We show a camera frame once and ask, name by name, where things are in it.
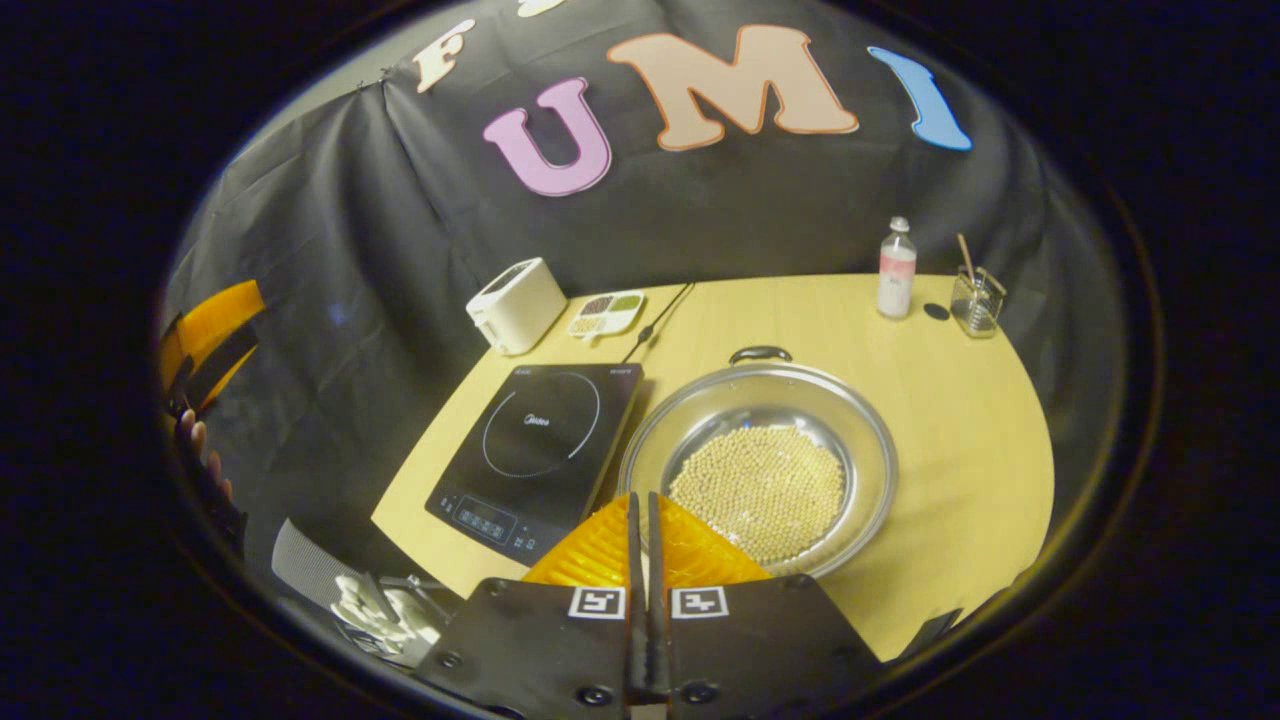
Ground clear glass jar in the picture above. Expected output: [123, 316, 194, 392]
[950, 266, 1006, 339]

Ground stainless steel pot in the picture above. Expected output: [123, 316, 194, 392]
[618, 346, 899, 579]

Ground white toaster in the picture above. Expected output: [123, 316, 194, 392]
[465, 257, 568, 357]

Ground white crumpled cloth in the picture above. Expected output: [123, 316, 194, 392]
[333, 573, 441, 656]

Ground black power cable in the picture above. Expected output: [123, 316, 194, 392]
[620, 282, 696, 364]

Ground black induction cooktop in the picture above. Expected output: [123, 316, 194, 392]
[425, 362, 646, 568]

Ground pile of soybeans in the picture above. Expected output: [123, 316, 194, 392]
[668, 425, 847, 564]

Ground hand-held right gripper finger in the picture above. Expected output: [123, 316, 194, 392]
[648, 490, 881, 720]
[415, 490, 646, 720]

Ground clear bottle with pink label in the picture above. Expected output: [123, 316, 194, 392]
[876, 216, 918, 321]

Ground white divided dish with beans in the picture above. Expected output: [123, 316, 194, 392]
[567, 290, 647, 341]

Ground grey mesh object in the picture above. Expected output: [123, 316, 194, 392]
[270, 518, 346, 601]

